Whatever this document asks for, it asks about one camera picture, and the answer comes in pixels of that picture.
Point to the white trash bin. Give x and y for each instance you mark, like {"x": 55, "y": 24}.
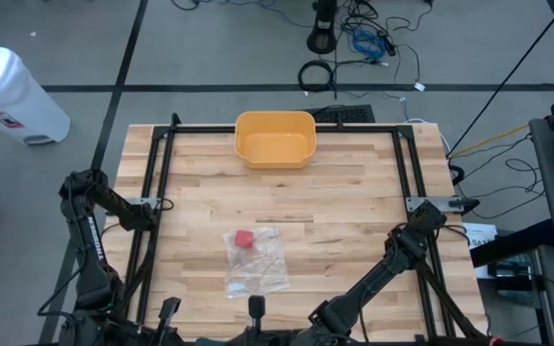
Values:
{"x": 7, "y": 91}

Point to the white connector tag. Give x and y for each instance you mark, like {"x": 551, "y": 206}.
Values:
{"x": 419, "y": 86}

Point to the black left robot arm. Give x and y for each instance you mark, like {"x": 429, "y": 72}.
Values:
{"x": 89, "y": 250}

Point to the black stand base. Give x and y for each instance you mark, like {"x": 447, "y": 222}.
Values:
{"x": 321, "y": 41}

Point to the clear plastic zip bag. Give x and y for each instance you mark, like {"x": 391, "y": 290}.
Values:
{"x": 258, "y": 269}

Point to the black power adapter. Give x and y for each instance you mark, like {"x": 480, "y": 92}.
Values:
{"x": 388, "y": 45}

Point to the black flat bar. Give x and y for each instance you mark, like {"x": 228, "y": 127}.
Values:
{"x": 512, "y": 245}

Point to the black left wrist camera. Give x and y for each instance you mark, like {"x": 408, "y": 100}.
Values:
{"x": 168, "y": 310}

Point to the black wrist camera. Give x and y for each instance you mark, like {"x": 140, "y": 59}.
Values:
{"x": 257, "y": 307}
{"x": 168, "y": 310}

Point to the thin black diagonal rod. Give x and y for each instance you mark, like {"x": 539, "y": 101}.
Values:
{"x": 522, "y": 61}

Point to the grey metal mounting plate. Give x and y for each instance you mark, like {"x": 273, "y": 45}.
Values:
{"x": 426, "y": 204}
{"x": 137, "y": 203}

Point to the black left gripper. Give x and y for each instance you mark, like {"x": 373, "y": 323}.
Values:
{"x": 161, "y": 338}

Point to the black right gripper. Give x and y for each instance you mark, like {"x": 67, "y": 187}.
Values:
{"x": 267, "y": 338}

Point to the white printed box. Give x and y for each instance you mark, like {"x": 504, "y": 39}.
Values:
{"x": 481, "y": 238}

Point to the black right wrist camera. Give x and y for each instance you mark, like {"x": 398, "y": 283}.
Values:
{"x": 257, "y": 307}

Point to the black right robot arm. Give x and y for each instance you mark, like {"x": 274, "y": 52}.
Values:
{"x": 378, "y": 279}

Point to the black keyboard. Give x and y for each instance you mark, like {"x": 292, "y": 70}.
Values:
{"x": 349, "y": 115}

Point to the yellow plastic basket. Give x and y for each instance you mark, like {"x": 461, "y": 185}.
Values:
{"x": 274, "y": 144}

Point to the red elastic bandage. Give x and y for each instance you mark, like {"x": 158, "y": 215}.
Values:
{"x": 244, "y": 239}

